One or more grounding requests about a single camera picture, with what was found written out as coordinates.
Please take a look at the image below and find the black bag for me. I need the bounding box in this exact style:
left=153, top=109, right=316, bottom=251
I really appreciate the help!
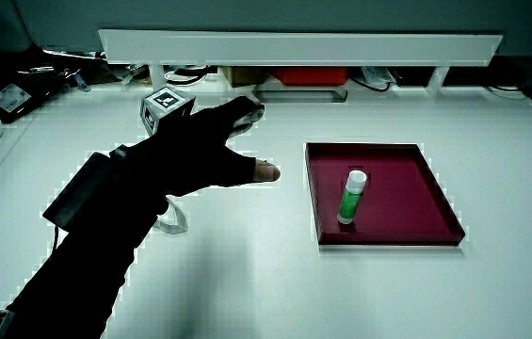
left=0, top=42, right=93, bottom=125

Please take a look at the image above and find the black coiled cable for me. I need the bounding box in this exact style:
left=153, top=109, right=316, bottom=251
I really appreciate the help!
left=165, top=65, right=211, bottom=87

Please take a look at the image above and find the white strap loop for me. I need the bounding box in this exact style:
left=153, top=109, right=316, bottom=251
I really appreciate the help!
left=153, top=197, right=189, bottom=235

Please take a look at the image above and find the red box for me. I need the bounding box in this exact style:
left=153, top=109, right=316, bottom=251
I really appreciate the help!
left=272, top=66, right=351, bottom=87

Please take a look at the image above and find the green white glue stick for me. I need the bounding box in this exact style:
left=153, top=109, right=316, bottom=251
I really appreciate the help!
left=336, top=169, right=369, bottom=225

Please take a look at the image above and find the grey metal flat stand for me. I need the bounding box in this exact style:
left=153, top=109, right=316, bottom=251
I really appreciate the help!
left=251, top=87, right=349, bottom=104

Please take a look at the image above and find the black box on wrist strap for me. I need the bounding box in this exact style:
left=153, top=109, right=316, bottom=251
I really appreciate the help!
left=41, top=151, right=117, bottom=234

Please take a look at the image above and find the white desk shelf riser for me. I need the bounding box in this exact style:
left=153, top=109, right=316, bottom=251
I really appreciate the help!
left=98, top=29, right=505, bottom=98

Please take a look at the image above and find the white cable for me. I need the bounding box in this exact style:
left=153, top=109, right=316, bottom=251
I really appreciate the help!
left=485, top=83, right=526, bottom=101

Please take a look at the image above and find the dark red square tray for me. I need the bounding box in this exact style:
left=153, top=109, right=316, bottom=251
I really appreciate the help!
left=304, top=142, right=466, bottom=247

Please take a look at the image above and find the clear plastic bag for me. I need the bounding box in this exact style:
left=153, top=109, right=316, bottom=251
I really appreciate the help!
left=361, top=65, right=397, bottom=91

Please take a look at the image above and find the person's left forearm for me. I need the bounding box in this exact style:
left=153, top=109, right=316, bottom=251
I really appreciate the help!
left=5, top=145, right=170, bottom=339

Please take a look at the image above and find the brown cardboard box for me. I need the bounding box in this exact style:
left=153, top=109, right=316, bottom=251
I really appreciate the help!
left=220, top=66, right=267, bottom=89

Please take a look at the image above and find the person's left hand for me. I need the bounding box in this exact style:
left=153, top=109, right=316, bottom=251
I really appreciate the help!
left=139, top=86, right=282, bottom=198

